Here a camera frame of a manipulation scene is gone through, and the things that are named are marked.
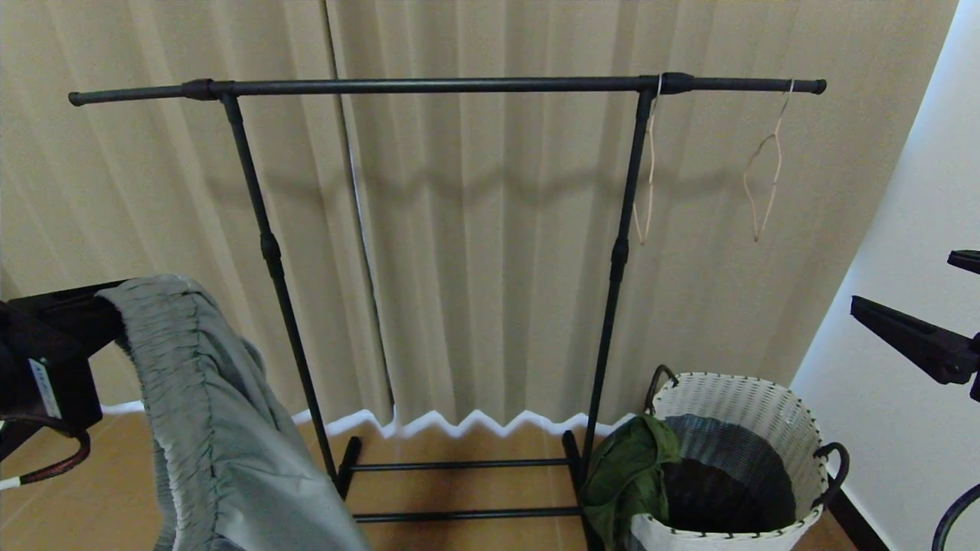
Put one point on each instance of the beige curtain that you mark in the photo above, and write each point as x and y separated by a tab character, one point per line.
498	268

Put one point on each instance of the pink clothes hanger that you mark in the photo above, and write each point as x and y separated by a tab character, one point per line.
651	164
778	138

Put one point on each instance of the black clothes rack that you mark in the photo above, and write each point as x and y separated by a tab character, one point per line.
459	85

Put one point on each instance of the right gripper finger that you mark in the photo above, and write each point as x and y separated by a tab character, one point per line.
934	344
966	260

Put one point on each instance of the white laundry basket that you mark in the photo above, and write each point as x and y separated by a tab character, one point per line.
766	405

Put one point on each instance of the pale grey shorts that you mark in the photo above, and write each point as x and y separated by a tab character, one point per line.
222	428

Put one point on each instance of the green garment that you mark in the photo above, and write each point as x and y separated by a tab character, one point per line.
628	467

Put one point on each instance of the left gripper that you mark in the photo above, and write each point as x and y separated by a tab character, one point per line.
46	390

